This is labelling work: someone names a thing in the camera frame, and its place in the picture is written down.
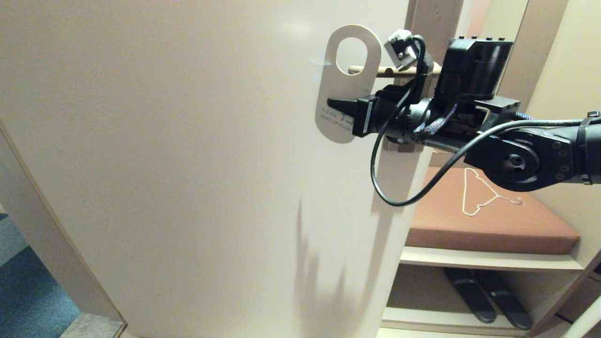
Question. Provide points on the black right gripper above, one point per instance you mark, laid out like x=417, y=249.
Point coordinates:
x=394, y=112

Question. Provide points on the blue do-not-disturb door sign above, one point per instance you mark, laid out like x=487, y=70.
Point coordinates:
x=345, y=89

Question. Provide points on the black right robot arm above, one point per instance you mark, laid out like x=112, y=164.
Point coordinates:
x=516, y=159

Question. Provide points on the beige room door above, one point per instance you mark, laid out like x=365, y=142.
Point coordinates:
x=188, y=164

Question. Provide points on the brown leather seat cushion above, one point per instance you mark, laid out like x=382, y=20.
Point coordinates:
x=446, y=230

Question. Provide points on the white bench shelf board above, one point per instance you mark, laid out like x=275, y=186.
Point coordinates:
x=469, y=260

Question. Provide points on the dark slipper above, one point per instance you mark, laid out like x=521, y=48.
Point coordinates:
x=472, y=295
x=509, y=303

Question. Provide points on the white low shelf board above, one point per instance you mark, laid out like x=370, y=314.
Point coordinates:
x=422, y=321

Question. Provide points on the white slanted bar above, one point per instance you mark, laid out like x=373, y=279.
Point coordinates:
x=587, y=324

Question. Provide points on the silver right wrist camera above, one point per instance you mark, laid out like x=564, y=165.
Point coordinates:
x=399, y=49

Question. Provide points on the taupe framed wall mirror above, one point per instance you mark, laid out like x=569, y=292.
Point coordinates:
x=535, y=47

